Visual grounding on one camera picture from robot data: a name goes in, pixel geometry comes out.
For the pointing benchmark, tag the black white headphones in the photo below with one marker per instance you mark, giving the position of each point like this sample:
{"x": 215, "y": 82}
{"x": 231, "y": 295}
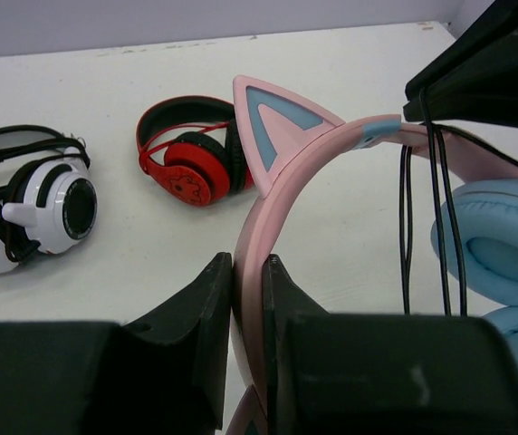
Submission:
{"x": 49, "y": 205}

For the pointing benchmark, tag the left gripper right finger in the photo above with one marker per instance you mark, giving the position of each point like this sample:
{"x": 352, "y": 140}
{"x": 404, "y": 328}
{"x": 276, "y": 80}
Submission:
{"x": 282, "y": 299}

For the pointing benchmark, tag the red black headphones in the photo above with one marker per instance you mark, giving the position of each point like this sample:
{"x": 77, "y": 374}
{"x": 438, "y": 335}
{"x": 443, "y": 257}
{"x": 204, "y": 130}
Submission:
{"x": 190, "y": 146}

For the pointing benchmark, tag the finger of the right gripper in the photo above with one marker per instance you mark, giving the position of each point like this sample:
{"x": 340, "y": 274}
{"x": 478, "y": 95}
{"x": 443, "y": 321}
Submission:
{"x": 489, "y": 47}
{"x": 471, "y": 90}

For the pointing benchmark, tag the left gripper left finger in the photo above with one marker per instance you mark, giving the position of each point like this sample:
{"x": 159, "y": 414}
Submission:
{"x": 180, "y": 369}

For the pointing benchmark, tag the pink blue cat-ear headphones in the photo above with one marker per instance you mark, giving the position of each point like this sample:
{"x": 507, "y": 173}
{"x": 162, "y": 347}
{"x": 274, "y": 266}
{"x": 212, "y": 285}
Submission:
{"x": 380, "y": 373}

